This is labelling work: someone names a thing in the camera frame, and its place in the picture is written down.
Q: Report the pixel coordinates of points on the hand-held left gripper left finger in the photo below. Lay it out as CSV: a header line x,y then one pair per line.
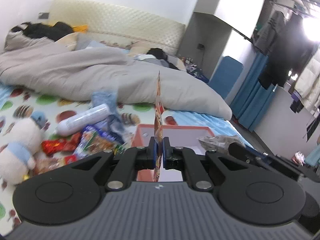
x,y
157,155

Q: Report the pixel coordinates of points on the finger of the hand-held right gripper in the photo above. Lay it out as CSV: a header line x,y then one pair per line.
x,y
240,151

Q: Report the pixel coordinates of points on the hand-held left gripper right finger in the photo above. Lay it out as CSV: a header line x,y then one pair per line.
x,y
166,155

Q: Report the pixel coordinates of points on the pink cardboard box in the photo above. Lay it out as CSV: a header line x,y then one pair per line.
x,y
185,140

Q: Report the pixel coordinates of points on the orange snack packet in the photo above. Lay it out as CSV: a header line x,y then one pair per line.
x,y
158,120

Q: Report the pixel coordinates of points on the blue snack packet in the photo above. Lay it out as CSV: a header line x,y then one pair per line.
x,y
116,125

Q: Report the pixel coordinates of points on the red snack packet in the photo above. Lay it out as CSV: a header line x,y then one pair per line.
x,y
55,146

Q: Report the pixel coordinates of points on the pink clothes pile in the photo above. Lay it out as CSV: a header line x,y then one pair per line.
x,y
298,158

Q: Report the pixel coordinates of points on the blue curtain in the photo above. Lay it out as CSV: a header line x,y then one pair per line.
x,y
250,100

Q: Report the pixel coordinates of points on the clear blue plastic bag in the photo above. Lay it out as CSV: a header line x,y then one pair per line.
x,y
105,100

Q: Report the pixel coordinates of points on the blue padded board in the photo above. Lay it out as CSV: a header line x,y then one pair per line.
x,y
225,75

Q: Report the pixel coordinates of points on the white cylindrical bottle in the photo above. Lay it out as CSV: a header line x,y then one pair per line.
x,y
82,118

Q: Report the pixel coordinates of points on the dark blue cloth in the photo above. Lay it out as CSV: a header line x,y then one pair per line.
x,y
197,72

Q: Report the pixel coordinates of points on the white hanging jacket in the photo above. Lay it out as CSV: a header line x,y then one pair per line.
x,y
308,80

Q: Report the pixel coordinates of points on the white cloth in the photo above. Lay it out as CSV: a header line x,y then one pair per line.
x,y
147,59

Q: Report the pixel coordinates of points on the group of small bottles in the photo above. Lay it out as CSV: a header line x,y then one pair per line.
x,y
188,60

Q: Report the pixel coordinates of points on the grey duvet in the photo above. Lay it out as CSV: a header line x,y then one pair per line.
x,y
100,75

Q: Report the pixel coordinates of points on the black garment on pillow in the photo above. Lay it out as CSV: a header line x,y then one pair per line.
x,y
157,53

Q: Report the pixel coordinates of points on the brown snack packet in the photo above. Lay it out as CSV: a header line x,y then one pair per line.
x,y
47,165

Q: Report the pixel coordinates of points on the beige pillow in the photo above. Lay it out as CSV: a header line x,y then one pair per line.
x,y
140,46

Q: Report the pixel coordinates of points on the dark hanging clothes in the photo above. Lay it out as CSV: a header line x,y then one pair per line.
x,y
287,50

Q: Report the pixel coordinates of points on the cream padded headboard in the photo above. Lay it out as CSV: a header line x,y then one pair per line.
x,y
125,27

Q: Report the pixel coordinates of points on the white plush toy blue scarf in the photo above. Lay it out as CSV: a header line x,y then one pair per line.
x,y
22,140

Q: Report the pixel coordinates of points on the cream and grey pillow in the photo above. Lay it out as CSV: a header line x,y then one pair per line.
x,y
72,40

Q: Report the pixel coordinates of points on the yellow bag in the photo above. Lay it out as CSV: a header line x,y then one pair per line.
x,y
81,28

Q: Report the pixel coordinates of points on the grey wardrobe cabinet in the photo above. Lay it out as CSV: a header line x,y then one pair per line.
x,y
240,2

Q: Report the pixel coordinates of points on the fruit print bedsheet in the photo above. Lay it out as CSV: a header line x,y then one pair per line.
x,y
15,100

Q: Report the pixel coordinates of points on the black clothing pile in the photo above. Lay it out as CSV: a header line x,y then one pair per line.
x,y
42,31

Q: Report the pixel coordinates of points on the black wall charger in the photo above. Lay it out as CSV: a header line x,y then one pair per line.
x,y
200,46

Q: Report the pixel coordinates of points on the metal clothes rail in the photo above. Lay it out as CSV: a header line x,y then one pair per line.
x,y
242,33

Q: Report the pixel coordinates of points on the grey wall socket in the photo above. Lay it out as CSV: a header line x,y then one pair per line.
x,y
43,15

